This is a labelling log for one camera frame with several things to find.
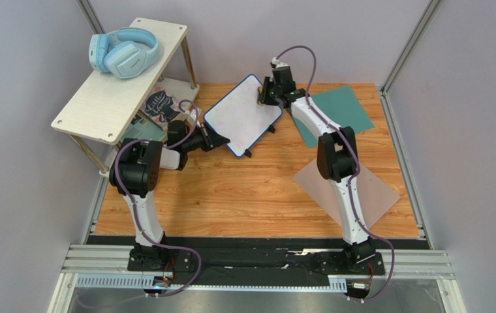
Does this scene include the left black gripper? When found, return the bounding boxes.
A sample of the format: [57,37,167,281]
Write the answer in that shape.
[183,123,231,153]

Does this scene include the blue framed whiteboard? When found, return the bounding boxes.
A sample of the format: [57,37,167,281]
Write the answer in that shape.
[203,74,283,158]

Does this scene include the yellow bone-shaped eraser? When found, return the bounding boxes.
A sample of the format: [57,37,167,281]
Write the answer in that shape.
[257,87,264,105]

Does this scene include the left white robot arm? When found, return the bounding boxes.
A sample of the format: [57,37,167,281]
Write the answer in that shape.
[109,121,230,271]

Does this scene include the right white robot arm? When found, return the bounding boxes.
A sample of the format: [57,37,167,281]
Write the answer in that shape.
[258,61,375,264]

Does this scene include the teal mat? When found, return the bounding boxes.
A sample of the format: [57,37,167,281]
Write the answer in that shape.
[311,85,374,133]

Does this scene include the dark floral book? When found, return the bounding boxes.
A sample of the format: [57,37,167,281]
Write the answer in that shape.
[140,84,191,131]

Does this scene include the teal book under shelf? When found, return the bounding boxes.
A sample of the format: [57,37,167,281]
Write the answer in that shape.
[119,113,167,143]

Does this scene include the white two-tier shelf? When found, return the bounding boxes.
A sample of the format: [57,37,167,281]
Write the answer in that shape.
[51,18,200,177]

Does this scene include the light blue headphones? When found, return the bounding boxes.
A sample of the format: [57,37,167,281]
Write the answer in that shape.
[88,27,163,80]

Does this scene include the pinkish grey mat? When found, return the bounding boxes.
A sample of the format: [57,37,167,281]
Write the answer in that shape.
[294,160,400,228]

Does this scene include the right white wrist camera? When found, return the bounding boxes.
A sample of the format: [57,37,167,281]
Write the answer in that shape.
[270,58,290,72]

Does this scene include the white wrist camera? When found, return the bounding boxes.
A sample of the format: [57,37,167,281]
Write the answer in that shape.
[185,108,202,127]
[270,58,290,72]

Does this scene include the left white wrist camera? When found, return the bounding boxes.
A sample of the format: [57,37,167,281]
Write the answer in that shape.
[185,108,202,127]

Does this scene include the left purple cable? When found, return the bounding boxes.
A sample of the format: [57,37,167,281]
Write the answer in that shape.
[112,98,203,301]

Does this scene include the purple cable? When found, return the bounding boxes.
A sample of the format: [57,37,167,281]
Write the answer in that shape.
[273,45,397,303]
[112,98,203,301]

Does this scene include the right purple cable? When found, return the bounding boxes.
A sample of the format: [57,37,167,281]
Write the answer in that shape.
[273,45,397,303]

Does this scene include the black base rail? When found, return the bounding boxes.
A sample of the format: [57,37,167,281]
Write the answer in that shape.
[127,237,387,287]

